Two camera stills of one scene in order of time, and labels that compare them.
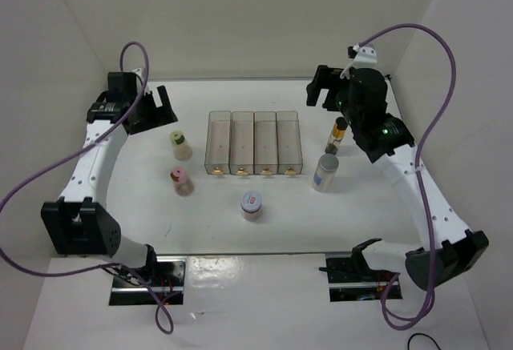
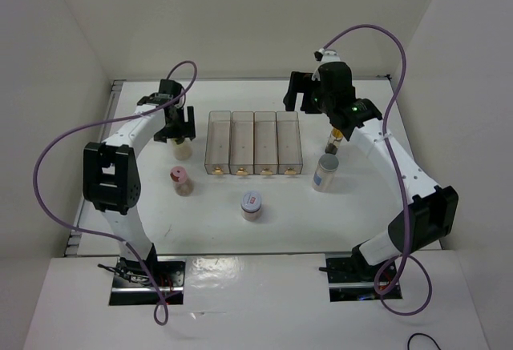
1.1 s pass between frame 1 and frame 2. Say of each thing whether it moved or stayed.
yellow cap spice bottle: stayed
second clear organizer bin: stayed
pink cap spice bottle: stayed
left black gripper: moved
